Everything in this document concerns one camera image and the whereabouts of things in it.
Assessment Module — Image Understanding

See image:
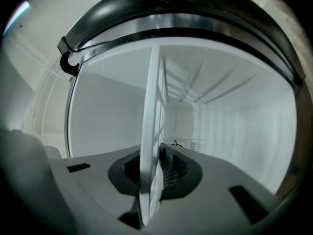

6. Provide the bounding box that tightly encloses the white wire fridge shelf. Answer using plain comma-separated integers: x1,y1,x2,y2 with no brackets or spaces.
138,44,169,227

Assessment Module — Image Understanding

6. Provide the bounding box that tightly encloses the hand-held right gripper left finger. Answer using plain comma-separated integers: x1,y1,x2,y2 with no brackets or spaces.
61,147,142,217

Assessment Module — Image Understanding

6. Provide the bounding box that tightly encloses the white open-front cabinet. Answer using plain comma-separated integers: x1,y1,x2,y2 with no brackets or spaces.
64,29,306,202

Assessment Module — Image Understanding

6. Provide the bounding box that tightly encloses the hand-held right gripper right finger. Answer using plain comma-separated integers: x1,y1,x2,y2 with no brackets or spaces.
156,142,281,230

